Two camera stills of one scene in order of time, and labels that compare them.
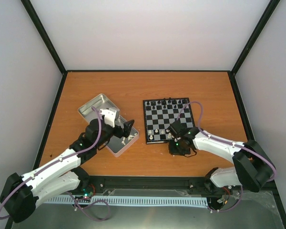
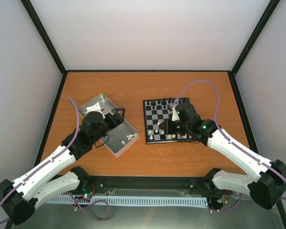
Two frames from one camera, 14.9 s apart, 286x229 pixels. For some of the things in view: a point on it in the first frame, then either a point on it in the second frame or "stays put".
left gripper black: (120, 134) to (120, 119)
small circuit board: (88, 191) stays put
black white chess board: (159, 114) stays put
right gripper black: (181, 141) to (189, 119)
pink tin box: (117, 145) stays put
